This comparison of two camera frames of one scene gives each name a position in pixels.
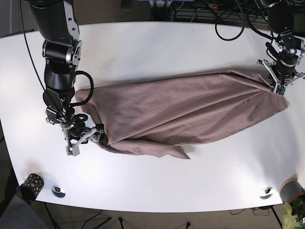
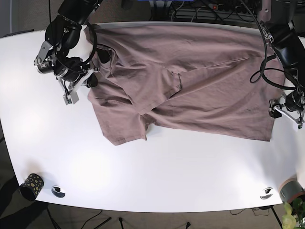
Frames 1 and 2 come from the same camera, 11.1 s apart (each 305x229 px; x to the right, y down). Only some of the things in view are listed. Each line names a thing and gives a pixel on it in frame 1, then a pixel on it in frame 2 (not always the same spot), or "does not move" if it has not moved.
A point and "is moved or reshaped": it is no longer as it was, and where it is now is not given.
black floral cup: [31, 187] does not move
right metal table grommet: [266, 193] does not move
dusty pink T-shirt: [145, 114] is moved or reshaped
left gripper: [76, 137] -> [71, 95]
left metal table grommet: [58, 191] does not move
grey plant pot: [290, 189] does not move
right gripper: [283, 75] -> [291, 105]
